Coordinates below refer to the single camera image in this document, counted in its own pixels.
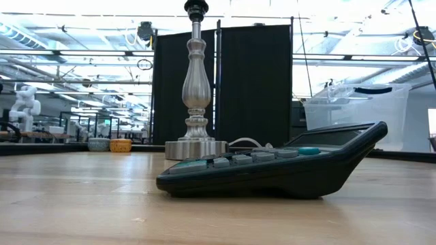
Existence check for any silver table lamp base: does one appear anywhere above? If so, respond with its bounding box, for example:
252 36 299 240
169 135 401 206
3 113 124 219
164 0 228 161

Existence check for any black partition panel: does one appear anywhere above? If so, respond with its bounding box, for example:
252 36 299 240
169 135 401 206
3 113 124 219
152 29 217 147
217 24 294 148

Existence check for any clear plastic storage bin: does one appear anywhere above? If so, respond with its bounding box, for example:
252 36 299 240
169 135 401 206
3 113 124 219
302 83 412 153

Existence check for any black ceiling camera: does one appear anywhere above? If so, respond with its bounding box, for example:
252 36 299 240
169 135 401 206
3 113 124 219
137 22 154 44

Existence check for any black desk calculator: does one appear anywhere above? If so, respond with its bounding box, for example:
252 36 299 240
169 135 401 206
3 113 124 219
155 121 389 200

